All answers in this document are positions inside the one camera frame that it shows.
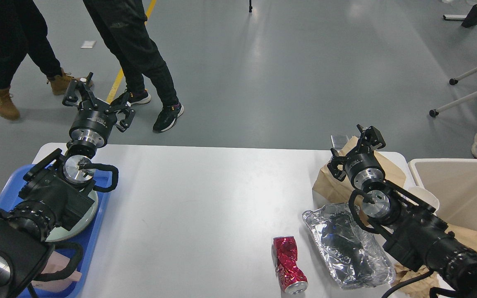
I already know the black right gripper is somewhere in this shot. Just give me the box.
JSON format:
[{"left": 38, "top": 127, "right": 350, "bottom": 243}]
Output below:
[{"left": 327, "top": 124, "right": 386, "bottom": 190}]

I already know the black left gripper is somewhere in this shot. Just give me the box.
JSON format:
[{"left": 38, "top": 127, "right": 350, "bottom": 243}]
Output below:
[{"left": 62, "top": 72, "right": 135, "bottom": 149}]

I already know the green plate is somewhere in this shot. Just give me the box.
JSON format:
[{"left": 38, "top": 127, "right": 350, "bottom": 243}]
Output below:
[{"left": 48, "top": 192, "right": 97, "bottom": 240}]

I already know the pink mug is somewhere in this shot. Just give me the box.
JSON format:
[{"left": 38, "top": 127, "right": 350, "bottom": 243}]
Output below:
[{"left": 32, "top": 252, "right": 82, "bottom": 293}]

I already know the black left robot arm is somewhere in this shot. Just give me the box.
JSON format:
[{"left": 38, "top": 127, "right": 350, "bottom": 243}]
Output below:
[{"left": 0, "top": 73, "right": 135, "bottom": 298}]

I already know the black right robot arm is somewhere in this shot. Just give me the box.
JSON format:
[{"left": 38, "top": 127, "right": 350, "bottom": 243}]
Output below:
[{"left": 327, "top": 125, "right": 477, "bottom": 298}]

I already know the brown paper bag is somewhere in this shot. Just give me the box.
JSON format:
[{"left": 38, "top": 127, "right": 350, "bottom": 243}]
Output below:
[{"left": 312, "top": 151, "right": 414, "bottom": 207}]

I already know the white paper scrap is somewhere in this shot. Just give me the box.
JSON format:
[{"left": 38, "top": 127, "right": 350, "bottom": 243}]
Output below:
[{"left": 81, "top": 40, "right": 96, "bottom": 49}]

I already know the white paper cup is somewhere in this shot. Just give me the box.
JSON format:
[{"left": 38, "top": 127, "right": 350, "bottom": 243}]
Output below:
[{"left": 407, "top": 185, "right": 440, "bottom": 211}]

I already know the person in black trousers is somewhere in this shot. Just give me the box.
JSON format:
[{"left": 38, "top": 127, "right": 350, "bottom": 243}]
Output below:
[{"left": 83, "top": 0, "right": 184, "bottom": 133}]

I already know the aluminium foil tray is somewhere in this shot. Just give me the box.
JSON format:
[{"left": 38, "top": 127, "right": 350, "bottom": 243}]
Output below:
[{"left": 302, "top": 202, "right": 396, "bottom": 290}]

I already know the beige plastic bin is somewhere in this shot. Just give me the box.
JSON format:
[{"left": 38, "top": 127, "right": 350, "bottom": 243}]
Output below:
[{"left": 408, "top": 158, "right": 477, "bottom": 231}]

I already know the crushed red can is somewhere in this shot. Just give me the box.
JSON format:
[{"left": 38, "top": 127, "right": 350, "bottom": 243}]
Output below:
[{"left": 272, "top": 236, "right": 308, "bottom": 295}]

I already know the pink plate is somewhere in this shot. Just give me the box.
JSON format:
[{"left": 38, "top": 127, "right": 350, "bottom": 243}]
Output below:
[{"left": 46, "top": 192, "right": 99, "bottom": 243}]

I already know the blue plastic tray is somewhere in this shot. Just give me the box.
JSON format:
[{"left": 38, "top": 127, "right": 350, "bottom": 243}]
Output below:
[{"left": 0, "top": 164, "right": 110, "bottom": 298}]

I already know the brown paper in bin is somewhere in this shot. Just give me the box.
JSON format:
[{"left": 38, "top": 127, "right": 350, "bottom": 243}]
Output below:
[{"left": 446, "top": 224, "right": 477, "bottom": 251}]

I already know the crumpled brown paper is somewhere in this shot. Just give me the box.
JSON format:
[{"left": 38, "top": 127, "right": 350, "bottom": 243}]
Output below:
[{"left": 392, "top": 265, "right": 441, "bottom": 298}]

